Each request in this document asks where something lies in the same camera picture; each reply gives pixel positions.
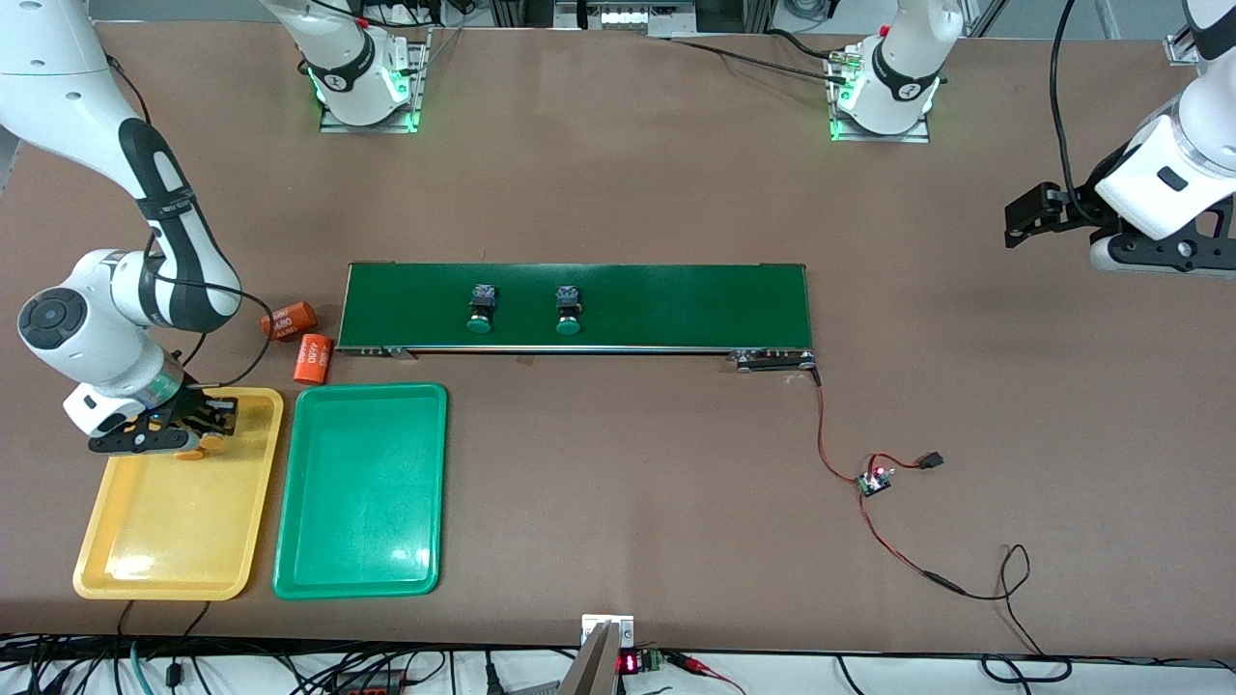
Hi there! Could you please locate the orange 4680 cylinder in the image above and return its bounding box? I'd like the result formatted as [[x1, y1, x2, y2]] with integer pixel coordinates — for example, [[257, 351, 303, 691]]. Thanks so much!
[[261, 301, 320, 343], [292, 332, 336, 385]]

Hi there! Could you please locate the yellow plastic tray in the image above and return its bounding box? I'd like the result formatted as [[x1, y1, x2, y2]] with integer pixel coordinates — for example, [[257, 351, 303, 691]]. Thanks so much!
[[72, 386, 285, 601]]

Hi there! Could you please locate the green plastic tray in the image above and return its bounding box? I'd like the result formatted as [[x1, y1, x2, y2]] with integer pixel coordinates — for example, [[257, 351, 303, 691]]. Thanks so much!
[[272, 383, 450, 600]]

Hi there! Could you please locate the black plug on red lead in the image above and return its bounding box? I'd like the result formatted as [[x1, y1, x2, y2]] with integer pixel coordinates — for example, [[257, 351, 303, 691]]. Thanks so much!
[[869, 450, 945, 476]]

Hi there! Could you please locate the red black power lead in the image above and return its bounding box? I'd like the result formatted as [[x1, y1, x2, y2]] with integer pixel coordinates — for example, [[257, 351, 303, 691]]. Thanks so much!
[[859, 492, 1073, 681]]

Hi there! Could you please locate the green belt conveyor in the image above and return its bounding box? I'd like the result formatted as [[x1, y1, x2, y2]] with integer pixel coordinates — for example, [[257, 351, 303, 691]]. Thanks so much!
[[335, 261, 822, 373]]

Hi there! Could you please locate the red clip lead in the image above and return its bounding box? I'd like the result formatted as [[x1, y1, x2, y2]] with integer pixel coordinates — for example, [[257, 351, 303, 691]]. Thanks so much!
[[666, 653, 749, 695]]

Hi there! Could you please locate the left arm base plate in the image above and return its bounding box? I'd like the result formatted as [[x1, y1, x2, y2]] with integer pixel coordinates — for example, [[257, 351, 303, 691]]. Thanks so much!
[[826, 48, 933, 144]]

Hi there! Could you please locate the red black conveyor cable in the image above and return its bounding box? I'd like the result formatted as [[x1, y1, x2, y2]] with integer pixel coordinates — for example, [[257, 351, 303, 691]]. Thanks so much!
[[814, 370, 865, 484]]

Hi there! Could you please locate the black cable on table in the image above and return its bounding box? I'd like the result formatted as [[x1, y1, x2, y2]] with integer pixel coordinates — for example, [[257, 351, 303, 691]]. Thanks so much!
[[666, 29, 851, 88]]

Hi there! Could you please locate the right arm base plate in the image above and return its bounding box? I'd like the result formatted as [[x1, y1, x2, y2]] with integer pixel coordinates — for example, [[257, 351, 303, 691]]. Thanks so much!
[[319, 29, 431, 134]]

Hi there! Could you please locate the grey metal camera mount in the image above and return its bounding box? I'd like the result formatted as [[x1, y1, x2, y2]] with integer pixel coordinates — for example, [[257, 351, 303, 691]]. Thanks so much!
[[558, 614, 636, 695]]

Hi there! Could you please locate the silver equipment frame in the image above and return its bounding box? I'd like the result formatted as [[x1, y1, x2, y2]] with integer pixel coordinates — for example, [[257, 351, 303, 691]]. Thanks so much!
[[488, 0, 773, 40]]

